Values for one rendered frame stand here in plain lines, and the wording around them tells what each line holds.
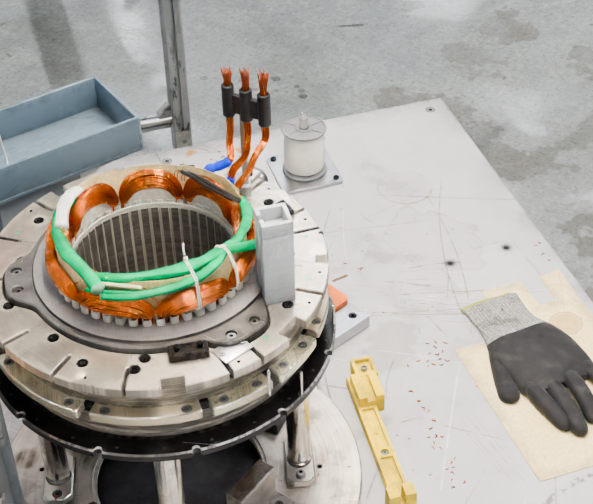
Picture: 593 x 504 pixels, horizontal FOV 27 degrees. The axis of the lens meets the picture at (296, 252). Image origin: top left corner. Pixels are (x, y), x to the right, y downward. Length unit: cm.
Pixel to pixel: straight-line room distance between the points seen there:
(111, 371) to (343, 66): 252
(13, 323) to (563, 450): 63
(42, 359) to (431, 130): 94
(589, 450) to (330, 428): 29
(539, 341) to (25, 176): 62
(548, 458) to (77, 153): 61
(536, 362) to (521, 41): 225
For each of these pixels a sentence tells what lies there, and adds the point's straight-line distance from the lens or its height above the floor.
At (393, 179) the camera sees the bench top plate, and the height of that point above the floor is 78.
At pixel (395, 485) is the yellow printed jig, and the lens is 133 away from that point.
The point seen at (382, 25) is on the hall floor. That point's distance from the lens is 372.
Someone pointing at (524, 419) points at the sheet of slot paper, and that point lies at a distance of 145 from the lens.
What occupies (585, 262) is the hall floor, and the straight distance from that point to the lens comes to 290.
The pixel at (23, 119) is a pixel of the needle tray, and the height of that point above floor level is 104.
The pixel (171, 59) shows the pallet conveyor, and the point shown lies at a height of 31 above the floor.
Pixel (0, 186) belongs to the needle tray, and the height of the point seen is 104.
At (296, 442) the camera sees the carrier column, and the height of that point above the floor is 85.
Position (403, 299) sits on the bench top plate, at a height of 78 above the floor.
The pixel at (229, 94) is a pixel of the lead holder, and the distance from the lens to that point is 116.
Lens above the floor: 184
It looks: 40 degrees down
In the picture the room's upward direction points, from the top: 1 degrees counter-clockwise
